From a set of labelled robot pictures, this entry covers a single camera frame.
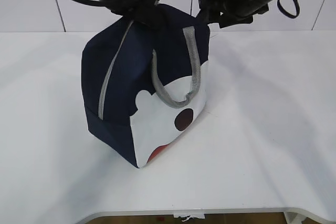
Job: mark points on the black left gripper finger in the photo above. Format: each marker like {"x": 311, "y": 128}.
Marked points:
{"x": 150, "y": 16}

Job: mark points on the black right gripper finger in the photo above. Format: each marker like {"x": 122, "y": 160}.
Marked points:
{"x": 207, "y": 16}

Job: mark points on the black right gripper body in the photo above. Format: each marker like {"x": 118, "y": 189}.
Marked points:
{"x": 234, "y": 12}

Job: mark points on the navy blue lunch bag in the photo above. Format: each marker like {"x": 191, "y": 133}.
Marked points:
{"x": 142, "y": 88}

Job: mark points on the white tape on table edge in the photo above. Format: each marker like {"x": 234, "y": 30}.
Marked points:
{"x": 189, "y": 214}

